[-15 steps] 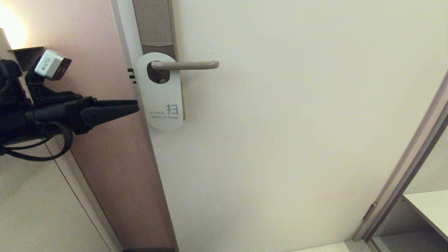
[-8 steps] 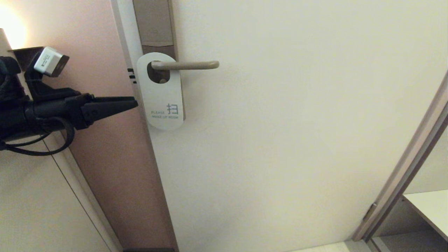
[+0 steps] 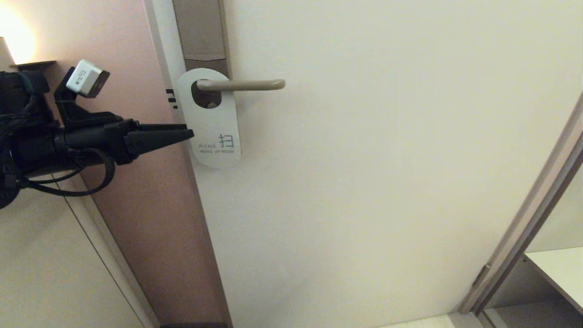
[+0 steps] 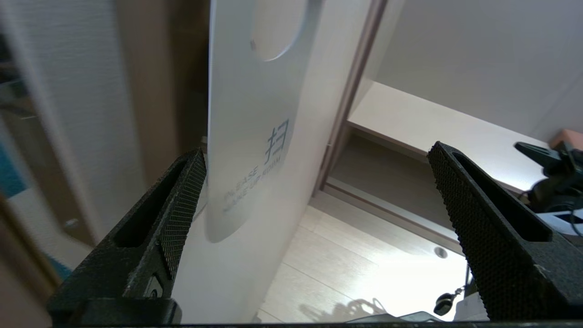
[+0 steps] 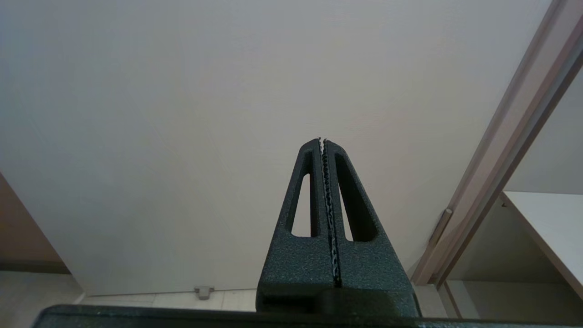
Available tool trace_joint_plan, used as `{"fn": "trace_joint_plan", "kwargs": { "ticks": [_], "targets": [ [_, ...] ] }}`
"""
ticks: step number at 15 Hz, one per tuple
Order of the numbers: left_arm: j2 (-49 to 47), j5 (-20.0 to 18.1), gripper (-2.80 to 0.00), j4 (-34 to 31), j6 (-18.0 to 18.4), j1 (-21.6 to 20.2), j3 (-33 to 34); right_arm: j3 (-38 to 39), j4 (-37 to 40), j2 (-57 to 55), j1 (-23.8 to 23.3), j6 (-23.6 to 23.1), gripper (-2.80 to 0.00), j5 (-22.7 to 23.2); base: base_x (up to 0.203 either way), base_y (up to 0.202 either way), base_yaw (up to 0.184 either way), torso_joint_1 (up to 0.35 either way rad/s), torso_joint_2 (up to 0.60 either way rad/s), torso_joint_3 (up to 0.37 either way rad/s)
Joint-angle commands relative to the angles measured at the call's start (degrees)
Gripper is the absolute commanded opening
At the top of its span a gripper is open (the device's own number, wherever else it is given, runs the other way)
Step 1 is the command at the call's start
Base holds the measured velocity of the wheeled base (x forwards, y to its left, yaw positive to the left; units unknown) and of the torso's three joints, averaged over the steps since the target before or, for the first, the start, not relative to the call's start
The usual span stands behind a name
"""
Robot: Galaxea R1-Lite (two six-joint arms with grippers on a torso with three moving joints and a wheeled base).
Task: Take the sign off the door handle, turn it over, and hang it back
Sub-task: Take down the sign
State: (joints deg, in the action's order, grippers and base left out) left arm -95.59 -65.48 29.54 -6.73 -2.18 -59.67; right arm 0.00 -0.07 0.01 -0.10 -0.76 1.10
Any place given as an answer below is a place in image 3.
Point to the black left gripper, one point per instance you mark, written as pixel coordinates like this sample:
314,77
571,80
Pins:
82,141

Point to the white door hanger sign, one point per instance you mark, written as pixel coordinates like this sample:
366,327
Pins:
214,114

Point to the pale beige peanut-shaped object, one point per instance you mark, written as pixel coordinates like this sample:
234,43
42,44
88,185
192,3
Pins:
210,105

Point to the bronze door lock plate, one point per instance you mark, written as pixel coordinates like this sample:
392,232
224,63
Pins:
201,32

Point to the cream white door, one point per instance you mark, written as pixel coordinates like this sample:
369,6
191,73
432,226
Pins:
364,182

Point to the cream wardrobe panel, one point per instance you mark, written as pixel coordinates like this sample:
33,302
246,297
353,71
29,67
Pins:
41,255

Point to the white closet shelf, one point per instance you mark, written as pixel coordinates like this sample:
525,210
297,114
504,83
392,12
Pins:
562,273

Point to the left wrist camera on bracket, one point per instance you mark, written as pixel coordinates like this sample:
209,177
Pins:
86,78

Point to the taupe frame hinge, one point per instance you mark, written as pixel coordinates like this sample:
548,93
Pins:
481,275

